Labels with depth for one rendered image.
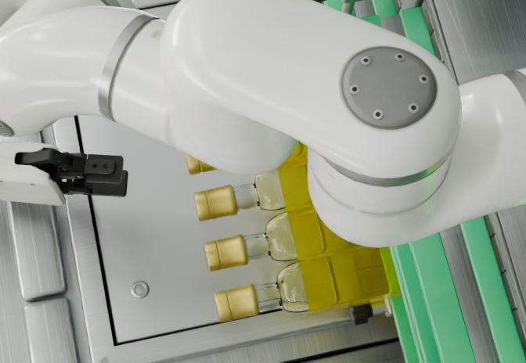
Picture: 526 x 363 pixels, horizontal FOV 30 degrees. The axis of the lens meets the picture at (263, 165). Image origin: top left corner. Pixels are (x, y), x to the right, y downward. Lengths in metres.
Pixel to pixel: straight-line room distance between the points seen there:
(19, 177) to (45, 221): 0.18
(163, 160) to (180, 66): 0.66
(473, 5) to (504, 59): 0.07
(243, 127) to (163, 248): 0.62
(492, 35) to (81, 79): 0.50
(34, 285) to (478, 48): 0.60
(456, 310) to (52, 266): 0.52
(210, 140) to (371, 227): 0.12
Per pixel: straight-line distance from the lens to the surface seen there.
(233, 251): 1.09
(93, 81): 0.72
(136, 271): 1.24
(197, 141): 0.67
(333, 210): 0.66
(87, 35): 0.72
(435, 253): 0.99
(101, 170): 1.11
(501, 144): 0.68
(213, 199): 1.10
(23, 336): 1.27
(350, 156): 0.59
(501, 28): 1.07
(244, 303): 1.08
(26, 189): 1.13
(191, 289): 1.23
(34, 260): 1.26
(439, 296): 0.98
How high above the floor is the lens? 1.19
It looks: 6 degrees down
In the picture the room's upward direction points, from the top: 101 degrees counter-clockwise
